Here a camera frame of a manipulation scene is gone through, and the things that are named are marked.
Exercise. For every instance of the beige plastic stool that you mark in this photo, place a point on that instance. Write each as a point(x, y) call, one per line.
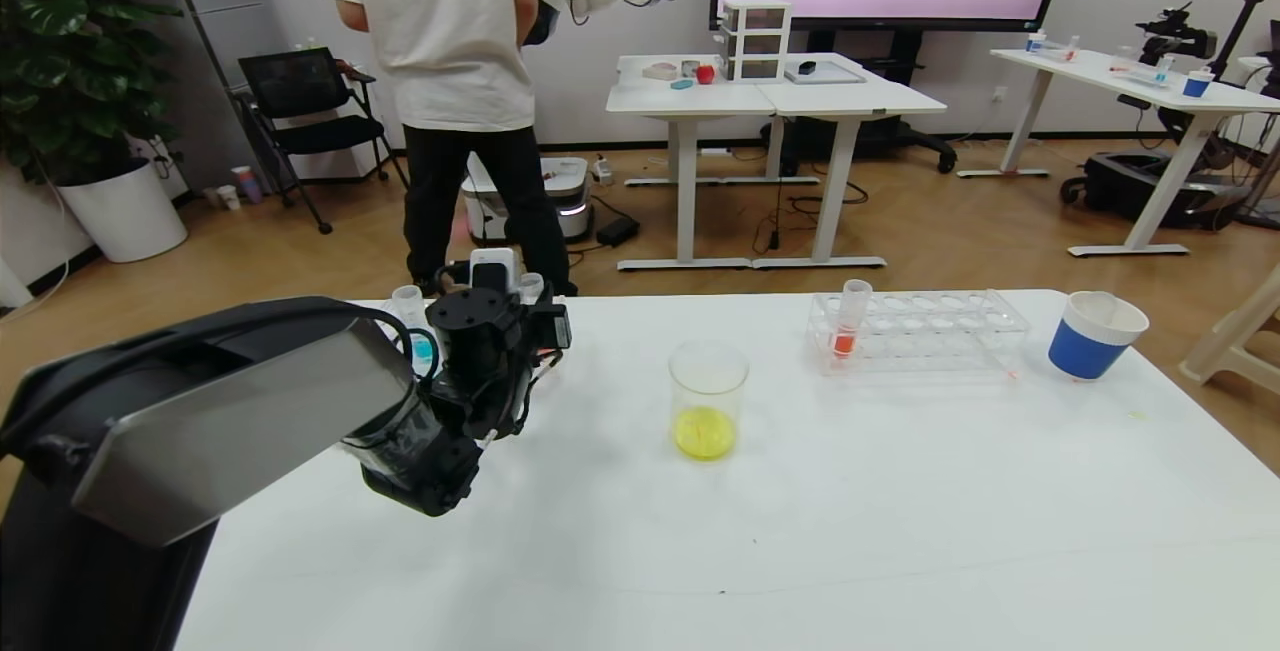
point(1235, 341)

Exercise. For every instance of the white power strip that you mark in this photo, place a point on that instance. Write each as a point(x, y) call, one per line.
point(602, 171)

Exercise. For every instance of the blue pigment test tube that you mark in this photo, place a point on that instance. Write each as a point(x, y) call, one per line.
point(408, 303)

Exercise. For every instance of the small red object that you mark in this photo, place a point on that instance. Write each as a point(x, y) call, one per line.
point(705, 74)

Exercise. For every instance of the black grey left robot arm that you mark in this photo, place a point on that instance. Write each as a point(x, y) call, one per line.
point(250, 411)

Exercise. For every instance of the blue white paper cup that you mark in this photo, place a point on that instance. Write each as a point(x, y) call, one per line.
point(1088, 356)

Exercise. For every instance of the white wheeled robot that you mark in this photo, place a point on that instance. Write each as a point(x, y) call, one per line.
point(570, 196)

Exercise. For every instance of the black power adapter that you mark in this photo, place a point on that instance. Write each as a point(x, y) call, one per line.
point(618, 231)

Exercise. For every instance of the white standing desk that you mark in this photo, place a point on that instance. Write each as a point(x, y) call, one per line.
point(690, 96)
point(860, 99)

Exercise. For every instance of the green leafy plant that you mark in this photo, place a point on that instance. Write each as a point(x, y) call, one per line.
point(70, 51)

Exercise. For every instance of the clear glass beaker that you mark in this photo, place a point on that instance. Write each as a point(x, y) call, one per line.
point(708, 426)

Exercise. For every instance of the grey tray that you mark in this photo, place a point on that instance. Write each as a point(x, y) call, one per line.
point(835, 74)

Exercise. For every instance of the black camera rig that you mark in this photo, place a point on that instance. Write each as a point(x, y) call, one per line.
point(1175, 31)

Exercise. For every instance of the red pigment test tube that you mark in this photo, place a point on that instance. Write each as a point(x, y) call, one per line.
point(531, 286)
point(850, 331)

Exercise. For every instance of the long white desk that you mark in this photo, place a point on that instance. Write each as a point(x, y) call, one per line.
point(1090, 69)

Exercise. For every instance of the black display stand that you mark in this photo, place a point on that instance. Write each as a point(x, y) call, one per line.
point(900, 141)

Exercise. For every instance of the person in white shirt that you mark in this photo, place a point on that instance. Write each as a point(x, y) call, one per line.
point(450, 31)

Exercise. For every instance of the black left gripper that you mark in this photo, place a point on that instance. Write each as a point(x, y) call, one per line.
point(543, 328)

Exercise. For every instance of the clear drawer organizer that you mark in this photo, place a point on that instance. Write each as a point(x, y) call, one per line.
point(755, 41)

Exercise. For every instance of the small white cup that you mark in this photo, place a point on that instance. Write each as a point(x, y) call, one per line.
point(228, 197)

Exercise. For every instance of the black folding chair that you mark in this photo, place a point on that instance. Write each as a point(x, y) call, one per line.
point(300, 81)

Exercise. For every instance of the small blue cup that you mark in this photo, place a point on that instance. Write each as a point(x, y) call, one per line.
point(1197, 87)

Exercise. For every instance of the white planter pot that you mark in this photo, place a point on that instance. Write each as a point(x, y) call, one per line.
point(125, 216)

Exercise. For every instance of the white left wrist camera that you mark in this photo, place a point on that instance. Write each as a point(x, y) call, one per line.
point(493, 269)

